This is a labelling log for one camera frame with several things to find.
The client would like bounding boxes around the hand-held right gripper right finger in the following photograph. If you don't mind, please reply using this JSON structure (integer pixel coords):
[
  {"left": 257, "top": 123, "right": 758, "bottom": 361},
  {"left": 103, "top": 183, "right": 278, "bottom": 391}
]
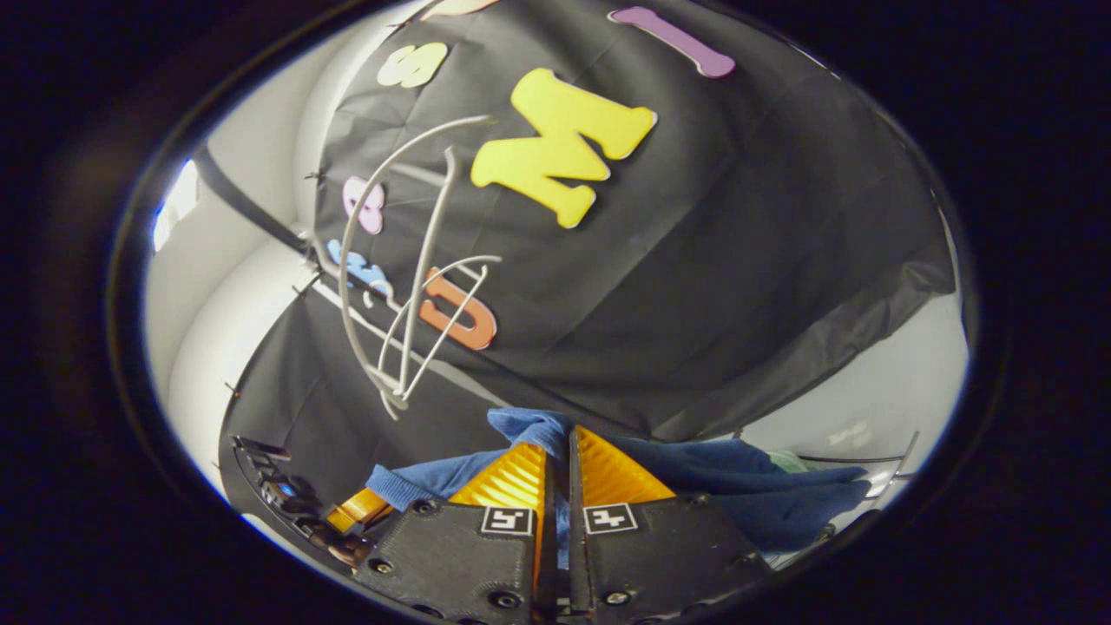
[{"left": 569, "top": 425, "right": 773, "bottom": 625}]

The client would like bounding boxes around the blue corduroy shirt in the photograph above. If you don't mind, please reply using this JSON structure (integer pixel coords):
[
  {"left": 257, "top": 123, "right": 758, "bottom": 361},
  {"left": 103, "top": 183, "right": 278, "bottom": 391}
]
[{"left": 365, "top": 408, "right": 873, "bottom": 569}]

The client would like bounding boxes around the small white hanger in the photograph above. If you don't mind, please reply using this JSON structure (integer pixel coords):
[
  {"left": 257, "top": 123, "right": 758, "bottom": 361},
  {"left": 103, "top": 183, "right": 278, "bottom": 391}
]
[{"left": 378, "top": 254, "right": 504, "bottom": 405}]

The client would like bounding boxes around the black clothes rack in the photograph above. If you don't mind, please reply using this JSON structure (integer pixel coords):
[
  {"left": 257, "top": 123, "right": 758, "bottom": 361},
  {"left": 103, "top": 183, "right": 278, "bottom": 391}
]
[{"left": 193, "top": 146, "right": 318, "bottom": 257}]

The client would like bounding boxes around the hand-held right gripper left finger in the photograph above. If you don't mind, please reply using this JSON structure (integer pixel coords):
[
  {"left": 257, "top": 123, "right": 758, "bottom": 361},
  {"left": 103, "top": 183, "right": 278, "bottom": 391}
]
[{"left": 375, "top": 443, "right": 556, "bottom": 625}]

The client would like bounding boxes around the black backdrop cloth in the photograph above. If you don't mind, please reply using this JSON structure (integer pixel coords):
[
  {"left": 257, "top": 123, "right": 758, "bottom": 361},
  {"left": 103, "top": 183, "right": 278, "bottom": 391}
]
[{"left": 217, "top": 0, "right": 956, "bottom": 522}]

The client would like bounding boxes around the large white hanger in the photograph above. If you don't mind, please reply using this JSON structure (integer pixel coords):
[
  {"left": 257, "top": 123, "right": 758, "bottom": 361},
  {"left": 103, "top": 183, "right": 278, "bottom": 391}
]
[{"left": 339, "top": 115, "right": 500, "bottom": 422}]

